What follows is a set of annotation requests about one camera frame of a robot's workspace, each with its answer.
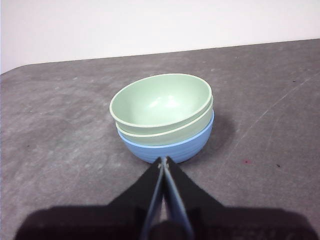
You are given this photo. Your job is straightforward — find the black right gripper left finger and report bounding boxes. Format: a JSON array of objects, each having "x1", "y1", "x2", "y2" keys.
[{"x1": 14, "y1": 158, "x2": 165, "y2": 240}]

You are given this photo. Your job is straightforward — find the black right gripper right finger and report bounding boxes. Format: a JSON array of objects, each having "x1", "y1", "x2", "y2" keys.
[{"x1": 164, "y1": 156, "x2": 315, "y2": 240}]

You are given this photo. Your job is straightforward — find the blue ribbed bowl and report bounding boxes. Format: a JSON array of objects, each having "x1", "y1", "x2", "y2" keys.
[{"x1": 117, "y1": 109, "x2": 215, "y2": 165}]

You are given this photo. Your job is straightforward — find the green ribbed bowl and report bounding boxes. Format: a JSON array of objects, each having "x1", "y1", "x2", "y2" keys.
[
  {"x1": 115, "y1": 96, "x2": 214, "y2": 147},
  {"x1": 109, "y1": 73, "x2": 213, "y2": 129}
]

